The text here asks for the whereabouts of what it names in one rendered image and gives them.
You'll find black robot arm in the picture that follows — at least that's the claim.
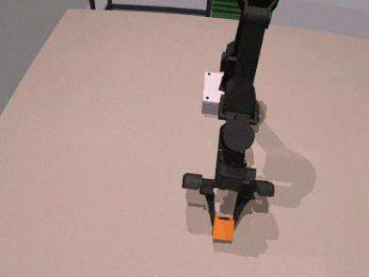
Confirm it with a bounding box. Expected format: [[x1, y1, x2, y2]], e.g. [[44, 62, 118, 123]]
[[218, 0, 279, 192]]

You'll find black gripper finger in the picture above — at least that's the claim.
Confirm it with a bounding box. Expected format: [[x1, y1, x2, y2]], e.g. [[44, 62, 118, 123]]
[[233, 192, 255, 227], [200, 190, 215, 225]]

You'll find orange block with dark square face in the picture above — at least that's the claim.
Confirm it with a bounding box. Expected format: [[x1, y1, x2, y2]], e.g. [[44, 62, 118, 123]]
[[212, 216, 234, 241]]

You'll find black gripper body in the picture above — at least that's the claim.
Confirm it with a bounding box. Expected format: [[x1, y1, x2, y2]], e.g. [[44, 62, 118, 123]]
[[182, 150, 274, 197]]

